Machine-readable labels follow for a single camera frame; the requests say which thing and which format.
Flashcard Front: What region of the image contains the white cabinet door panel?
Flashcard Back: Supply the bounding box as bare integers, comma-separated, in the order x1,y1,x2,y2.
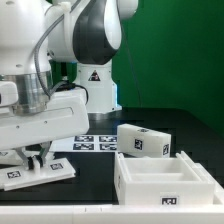
0,158,76,191

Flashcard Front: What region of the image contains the white cabinet body box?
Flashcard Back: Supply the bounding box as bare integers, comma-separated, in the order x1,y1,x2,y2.
114,151,224,206

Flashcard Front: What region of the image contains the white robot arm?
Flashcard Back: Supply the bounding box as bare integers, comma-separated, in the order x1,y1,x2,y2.
0,0,139,169

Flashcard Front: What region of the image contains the white marker sheet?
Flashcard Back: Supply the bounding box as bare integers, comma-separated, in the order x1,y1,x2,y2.
50,135,117,152

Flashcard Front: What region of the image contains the white cabinet top block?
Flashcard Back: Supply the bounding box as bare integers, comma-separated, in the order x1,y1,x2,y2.
117,124,171,158

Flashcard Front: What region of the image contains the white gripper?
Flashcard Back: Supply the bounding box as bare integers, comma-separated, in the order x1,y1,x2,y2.
0,89,89,170

